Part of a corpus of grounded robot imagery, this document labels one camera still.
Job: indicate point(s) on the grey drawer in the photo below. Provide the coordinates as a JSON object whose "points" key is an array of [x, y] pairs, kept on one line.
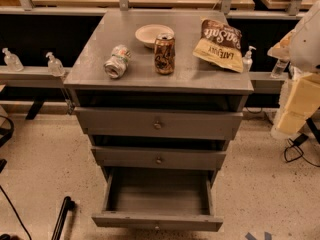
{"points": [[159, 123], [158, 199], [153, 152]]}

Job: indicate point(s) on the white paper bowl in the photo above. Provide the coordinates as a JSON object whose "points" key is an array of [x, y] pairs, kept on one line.
{"points": [[147, 34]]}

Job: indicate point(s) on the grey bottom drawer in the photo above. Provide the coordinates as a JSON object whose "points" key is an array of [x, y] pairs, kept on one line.
{"points": [[158, 199]]}

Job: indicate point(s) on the grey top drawer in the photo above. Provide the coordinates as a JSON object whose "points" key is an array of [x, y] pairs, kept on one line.
{"points": [[159, 123]]}

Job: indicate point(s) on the brown soda can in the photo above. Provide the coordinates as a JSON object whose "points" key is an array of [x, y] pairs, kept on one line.
{"points": [[164, 53]]}

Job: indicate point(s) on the white pump bottle right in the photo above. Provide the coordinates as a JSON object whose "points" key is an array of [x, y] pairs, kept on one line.
{"points": [[247, 59]]}

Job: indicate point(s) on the black pole on floor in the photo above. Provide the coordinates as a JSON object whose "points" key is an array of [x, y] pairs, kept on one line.
{"points": [[67, 205]]}

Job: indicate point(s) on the clear sanitizer bottle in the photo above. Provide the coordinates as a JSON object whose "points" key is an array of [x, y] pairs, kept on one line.
{"points": [[55, 65], [12, 60]]}

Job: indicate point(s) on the clear sanitizer bottle far left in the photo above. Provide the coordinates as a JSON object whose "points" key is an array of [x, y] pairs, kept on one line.
{"points": [[12, 60]]}

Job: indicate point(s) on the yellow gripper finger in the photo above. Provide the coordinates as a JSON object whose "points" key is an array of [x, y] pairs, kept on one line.
{"points": [[304, 98], [288, 122]]}

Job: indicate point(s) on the grey middle drawer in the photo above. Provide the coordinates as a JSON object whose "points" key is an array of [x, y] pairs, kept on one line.
{"points": [[153, 152]]}

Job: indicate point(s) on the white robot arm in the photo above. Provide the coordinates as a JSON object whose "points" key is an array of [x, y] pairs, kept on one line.
{"points": [[301, 46]]}

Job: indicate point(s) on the brown chip bag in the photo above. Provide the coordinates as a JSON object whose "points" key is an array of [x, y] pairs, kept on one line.
{"points": [[220, 44]]}

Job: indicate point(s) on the crushed silver can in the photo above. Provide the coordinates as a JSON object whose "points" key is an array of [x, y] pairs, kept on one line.
{"points": [[118, 62]]}

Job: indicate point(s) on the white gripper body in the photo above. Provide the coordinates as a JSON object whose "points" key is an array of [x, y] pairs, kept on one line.
{"points": [[306, 48]]}

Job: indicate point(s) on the clear water bottle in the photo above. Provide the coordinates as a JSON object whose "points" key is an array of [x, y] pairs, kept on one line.
{"points": [[279, 68]]}

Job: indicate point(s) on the grey drawer cabinet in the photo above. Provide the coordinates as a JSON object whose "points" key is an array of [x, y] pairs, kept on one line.
{"points": [[195, 85]]}

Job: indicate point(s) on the black chair base left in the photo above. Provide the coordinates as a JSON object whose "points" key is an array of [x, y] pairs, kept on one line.
{"points": [[5, 136]]}

